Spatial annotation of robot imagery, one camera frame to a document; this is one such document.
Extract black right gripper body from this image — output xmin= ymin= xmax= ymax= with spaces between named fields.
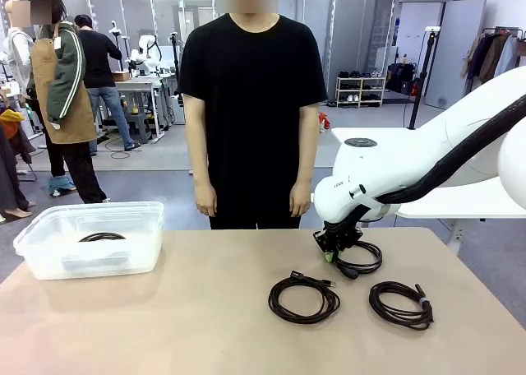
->
xmin=314 ymin=222 xmax=364 ymax=253

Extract thick black cable chunky plug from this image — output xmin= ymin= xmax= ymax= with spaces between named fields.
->
xmin=333 ymin=239 xmax=384 ymax=280

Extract black braided USB cable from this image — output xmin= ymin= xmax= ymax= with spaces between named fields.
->
xmin=268 ymin=270 xmax=342 ymax=325

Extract person's left forearm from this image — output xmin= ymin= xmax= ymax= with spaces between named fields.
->
xmin=293 ymin=140 xmax=320 ymax=186

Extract person's right forearm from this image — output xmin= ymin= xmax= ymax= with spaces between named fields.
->
xmin=184 ymin=136 xmax=211 ymax=185

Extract person's left hand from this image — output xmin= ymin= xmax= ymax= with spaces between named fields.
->
xmin=288 ymin=182 xmax=312 ymax=219

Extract person's right hand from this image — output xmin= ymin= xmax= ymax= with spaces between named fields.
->
xmin=194 ymin=180 xmax=218 ymax=218

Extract white shoe rack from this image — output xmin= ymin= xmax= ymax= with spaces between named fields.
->
xmin=335 ymin=75 xmax=387 ymax=109

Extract person in black t-shirt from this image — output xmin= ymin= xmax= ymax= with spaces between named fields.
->
xmin=177 ymin=0 xmax=329 ymax=231

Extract black bags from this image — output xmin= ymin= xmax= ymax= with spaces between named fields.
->
xmin=387 ymin=61 xmax=417 ymax=95

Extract black tripod pole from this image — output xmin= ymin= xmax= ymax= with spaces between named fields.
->
xmin=408 ymin=25 xmax=442 ymax=131

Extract grey partition panel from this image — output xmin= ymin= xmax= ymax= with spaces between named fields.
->
xmin=423 ymin=0 xmax=487 ymax=109

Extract grey plastic step stool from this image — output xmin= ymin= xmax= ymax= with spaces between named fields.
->
xmin=122 ymin=112 xmax=154 ymax=145

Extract clear plastic storage bin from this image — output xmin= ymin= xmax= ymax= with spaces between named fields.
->
xmin=12 ymin=201 xmax=166 ymax=280

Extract clothes rack with coats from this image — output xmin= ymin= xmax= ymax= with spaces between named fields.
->
xmin=460 ymin=25 xmax=526 ymax=84

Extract white workbench desk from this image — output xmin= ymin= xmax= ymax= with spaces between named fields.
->
xmin=110 ymin=76 xmax=168 ymax=141

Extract man in black shirt jeans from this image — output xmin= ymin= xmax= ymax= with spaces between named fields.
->
xmin=73 ymin=14 xmax=141 ymax=152

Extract woman in brown apron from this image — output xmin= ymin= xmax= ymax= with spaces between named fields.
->
xmin=26 ymin=0 xmax=110 ymax=206

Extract thin black cable grey tie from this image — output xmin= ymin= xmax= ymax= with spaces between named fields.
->
xmin=368 ymin=280 xmax=436 ymax=331

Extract black corrugated arm cable conduit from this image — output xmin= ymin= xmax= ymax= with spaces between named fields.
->
xmin=324 ymin=96 xmax=526 ymax=232

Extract thick black coiled cable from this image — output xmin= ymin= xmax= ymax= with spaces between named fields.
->
xmin=77 ymin=231 xmax=127 ymax=243

